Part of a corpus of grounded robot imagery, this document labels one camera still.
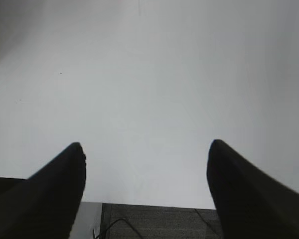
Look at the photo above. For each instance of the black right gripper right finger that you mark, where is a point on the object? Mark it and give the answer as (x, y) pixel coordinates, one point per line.
(250, 204)

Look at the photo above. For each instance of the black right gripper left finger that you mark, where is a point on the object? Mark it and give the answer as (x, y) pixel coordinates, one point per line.
(45, 205)

